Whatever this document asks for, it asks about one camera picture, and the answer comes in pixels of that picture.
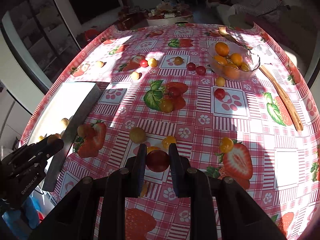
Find pale longan far centre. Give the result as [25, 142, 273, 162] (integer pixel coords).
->
[131, 72, 140, 80]

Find yellow tomato far centre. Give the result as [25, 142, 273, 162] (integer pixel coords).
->
[148, 58, 157, 68]

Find red tomato pair right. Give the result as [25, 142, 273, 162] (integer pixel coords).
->
[195, 66, 206, 76]

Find orange tomato on leaf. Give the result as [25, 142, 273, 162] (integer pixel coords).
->
[159, 99, 174, 113]

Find long wooden tongs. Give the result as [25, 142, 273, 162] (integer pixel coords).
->
[218, 26, 304, 132]

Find pale longan far left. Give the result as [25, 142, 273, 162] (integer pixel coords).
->
[96, 61, 105, 68]

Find red tomato far centre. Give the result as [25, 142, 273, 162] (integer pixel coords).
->
[140, 59, 149, 68]

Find red tomato near bowl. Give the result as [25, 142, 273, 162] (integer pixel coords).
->
[214, 88, 226, 100]

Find white rectangular tray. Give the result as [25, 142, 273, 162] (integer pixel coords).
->
[27, 82, 102, 192]

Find red tomato pair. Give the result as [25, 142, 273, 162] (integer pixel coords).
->
[195, 66, 206, 76]
[187, 62, 196, 71]

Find white sofa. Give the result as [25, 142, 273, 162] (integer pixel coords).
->
[215, 0, 283, 25]

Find red cherry tomato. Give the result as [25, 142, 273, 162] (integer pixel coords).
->
[146, 150, 170, 172]

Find cluttered coffee table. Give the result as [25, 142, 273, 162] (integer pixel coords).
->
[146, 2, 194, 26]

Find pale fruit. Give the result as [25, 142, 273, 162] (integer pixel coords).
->
[47, 133, 61, 144]

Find brown longan by strawberry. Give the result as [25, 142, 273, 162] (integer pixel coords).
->
[77, 124, 94, 138]

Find pale longan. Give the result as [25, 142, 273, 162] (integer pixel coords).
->
[131, 72, 140, 80]
[96, 61, 105, 68]

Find orange tomato on paw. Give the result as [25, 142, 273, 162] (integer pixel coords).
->
[174, 56, 184, 66]

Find yellow tomato below bowl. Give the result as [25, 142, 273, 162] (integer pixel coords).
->
[215, 76, 226, 87]

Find red tomato pair left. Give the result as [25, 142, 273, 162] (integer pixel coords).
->
[187, 62, 196, 71]

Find strawberry pattern tablecloth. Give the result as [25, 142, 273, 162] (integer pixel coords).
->
[18, 23, 320, 240]

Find clear glass bowl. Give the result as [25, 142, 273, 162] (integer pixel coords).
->
[208, 41, 260, 81]

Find orange yellow cherry tomato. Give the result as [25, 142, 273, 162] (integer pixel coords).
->
[219, 137, 234, 153]

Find orange fruit in bowl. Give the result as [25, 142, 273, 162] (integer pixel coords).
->
[214, 42, 229, 57]

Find small longan in tray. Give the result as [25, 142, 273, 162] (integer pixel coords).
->
[61, 118, 69, 128]

